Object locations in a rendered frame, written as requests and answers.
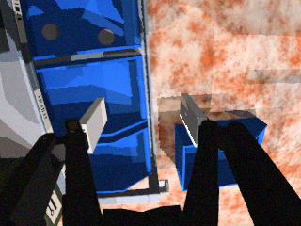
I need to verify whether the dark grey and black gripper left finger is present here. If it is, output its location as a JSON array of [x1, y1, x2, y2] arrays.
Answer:
[[0, 97, 107, 226]]

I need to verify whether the blue bin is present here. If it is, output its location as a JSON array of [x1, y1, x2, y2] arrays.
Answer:
[[175, 117, 268, 192], [35, 55, 147, 137], [88, 119, 151, 193], [20, 0, 141, 60]]

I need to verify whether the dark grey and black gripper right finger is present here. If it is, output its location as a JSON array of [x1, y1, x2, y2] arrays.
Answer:
[[179, 93, 301, 226]]

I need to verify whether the grey metal shelf frame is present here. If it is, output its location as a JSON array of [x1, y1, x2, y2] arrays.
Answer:
[[0, 0, 170, 205]]

